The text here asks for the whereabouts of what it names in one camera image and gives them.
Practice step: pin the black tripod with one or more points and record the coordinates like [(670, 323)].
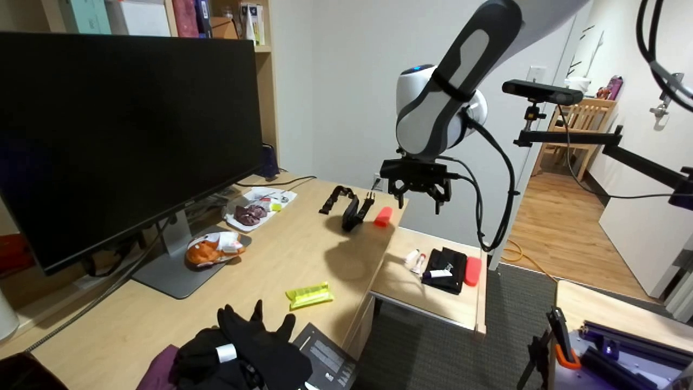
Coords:
[(538, 361)]

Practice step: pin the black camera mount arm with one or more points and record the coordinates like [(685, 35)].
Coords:
[(570, 137)]

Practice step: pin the pink bottle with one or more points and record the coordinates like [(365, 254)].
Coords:
[(611, 88)]

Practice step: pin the small light wooden table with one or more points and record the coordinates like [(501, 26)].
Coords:
[(614, 305)]

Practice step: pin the black gloves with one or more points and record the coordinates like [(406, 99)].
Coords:
[(252, 355)]

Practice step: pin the small red block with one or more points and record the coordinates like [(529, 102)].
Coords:
[(384, 217)]

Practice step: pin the plastic bag with dark food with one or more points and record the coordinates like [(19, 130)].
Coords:
[(250, 215)]

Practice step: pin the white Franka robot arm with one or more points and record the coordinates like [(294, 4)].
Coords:
[(440, 109)]

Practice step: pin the orange snack packet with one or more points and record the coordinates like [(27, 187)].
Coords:
[(206, 254)]

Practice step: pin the dark bottle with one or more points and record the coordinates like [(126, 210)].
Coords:
[(270, 164)]

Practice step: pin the wooden bookshelf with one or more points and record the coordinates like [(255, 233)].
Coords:
[(266, 88)]

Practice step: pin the black desk phone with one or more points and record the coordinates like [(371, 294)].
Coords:
[(328, 358)]

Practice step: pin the black plastic clip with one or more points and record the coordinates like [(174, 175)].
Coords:
[(353, 214)]

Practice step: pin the white cup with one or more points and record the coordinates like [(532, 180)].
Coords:
[(5, 317)]

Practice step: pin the small white tube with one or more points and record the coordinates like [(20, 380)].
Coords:
[(440, 273)]

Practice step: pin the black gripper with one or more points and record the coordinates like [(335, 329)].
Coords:
[(415, 175)]

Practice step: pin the grey monitor stand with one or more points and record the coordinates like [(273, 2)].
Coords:
[(174, 273)]

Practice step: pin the black computer monitor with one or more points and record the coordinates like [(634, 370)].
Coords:
[(131, 130)]

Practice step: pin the red box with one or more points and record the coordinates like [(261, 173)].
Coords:
[(14, 257)]

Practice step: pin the white carton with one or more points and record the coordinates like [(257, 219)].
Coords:
[(252, 25)]

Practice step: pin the white box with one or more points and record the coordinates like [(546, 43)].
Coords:
[(143, 17)]

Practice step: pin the red case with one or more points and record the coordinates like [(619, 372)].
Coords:
[(474, 271)]

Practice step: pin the teal book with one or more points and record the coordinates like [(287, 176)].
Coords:
[(89, 15)]

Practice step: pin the black stereo camera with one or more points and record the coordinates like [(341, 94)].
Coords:
[(542, 91)]

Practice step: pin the small white packet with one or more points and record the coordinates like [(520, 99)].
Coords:
[(415, 262)]

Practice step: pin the wooden chair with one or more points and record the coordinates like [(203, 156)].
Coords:
[(587, 116)]

